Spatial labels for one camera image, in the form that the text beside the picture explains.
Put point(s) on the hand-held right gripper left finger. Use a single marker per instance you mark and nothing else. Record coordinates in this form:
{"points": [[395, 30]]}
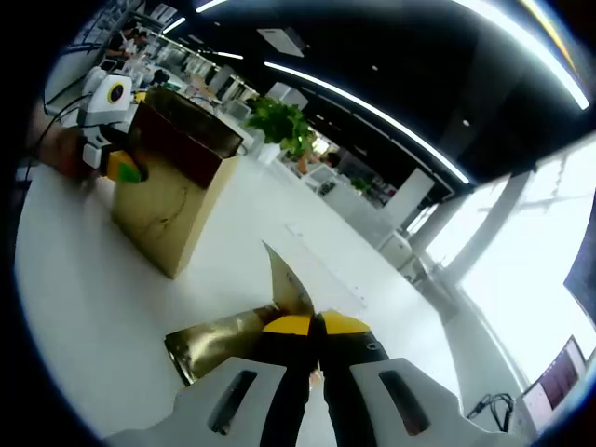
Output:
{"points": [[284, 372]]}

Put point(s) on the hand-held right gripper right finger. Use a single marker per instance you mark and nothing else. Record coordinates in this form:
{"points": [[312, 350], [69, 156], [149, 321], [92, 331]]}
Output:
{"points": [[349, 372]]}

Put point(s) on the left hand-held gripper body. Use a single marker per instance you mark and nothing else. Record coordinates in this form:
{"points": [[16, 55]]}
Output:
{"points": [[109, 100]]}

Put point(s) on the gold mask box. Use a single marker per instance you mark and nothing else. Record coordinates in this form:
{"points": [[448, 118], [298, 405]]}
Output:
{"points": [[163, 209]]}

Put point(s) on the gold foil mask packet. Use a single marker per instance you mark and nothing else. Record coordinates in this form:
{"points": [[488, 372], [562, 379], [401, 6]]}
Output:
{"points": [[286, 279], [214, 340]]}

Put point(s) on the person's left hand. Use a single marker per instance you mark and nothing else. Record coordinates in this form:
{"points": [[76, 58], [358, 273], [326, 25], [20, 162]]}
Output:
{"points": [[67, 151]]}

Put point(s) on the white plant pot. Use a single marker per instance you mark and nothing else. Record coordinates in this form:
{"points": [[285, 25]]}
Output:
{"points": [[270, 153]]}

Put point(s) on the green leafy plant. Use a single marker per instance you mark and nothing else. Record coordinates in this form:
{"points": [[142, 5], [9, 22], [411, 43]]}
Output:
{"points": [[279, 121]]}

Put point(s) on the ceiling air vent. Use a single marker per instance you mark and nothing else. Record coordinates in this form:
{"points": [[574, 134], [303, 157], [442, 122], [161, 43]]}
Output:
{"points": [[281, 41]]}

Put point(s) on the white pillar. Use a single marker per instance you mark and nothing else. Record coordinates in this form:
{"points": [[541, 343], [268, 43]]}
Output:
{"points": [[410, 195]]}

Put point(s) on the open laptop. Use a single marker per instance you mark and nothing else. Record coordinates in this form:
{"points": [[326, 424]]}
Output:
{"points": [[559, 377]]}

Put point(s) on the long ceiling light strip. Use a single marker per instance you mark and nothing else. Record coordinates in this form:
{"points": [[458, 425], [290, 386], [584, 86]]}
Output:
{"points": [[526, 44]]}

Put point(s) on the black wall monitor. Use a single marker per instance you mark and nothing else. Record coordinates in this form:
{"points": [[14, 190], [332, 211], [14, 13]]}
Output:
{"points": [[584, 279]]}

